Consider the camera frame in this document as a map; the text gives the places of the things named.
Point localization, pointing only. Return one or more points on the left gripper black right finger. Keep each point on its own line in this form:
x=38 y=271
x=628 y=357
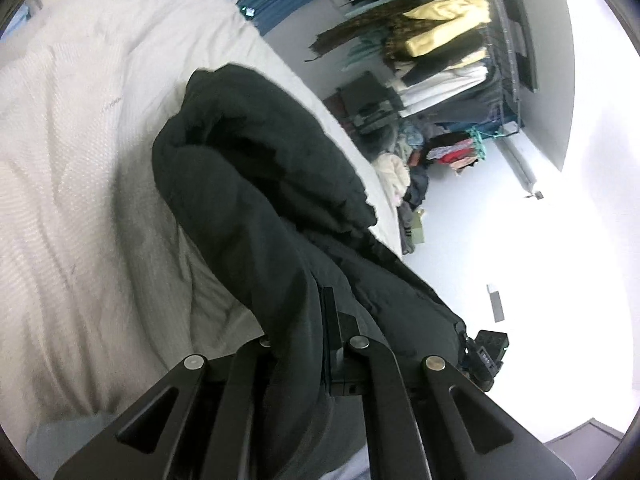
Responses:
x=446 y=428

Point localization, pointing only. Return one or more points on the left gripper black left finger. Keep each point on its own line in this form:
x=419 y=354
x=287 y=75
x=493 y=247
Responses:
x=195 y=423

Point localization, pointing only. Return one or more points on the black puffer jacket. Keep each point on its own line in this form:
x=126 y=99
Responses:
x=279 y=215

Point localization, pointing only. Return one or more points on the clothes pile on floor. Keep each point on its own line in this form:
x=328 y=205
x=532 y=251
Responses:
x=394 y=152

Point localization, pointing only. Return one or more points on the metal clothes rack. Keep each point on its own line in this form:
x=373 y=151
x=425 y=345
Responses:
x=502 y=52

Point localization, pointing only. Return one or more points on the white textured bed cover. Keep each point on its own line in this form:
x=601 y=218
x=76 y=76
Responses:
x=101 y=292

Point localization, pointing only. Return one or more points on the green hanger with socks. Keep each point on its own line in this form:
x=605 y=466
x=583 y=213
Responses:
x=458 y=150

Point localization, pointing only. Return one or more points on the white hanging shirt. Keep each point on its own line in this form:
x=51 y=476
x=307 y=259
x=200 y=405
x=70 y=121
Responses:
x=438 y=88

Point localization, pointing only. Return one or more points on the black suitcase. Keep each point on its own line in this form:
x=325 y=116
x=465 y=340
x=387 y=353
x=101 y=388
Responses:
x=369 y=105

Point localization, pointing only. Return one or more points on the white air conditioner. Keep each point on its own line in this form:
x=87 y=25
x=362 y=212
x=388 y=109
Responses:
x=523 y=44

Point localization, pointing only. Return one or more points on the yellow hoodie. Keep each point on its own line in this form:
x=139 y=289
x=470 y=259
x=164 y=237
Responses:
x=452 y=17

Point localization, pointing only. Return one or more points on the dark patterned scarf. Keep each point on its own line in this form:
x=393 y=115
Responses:
x=353 y=27

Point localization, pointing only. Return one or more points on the small screen device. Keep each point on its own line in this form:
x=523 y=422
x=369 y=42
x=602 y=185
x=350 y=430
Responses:
x=248 y=11

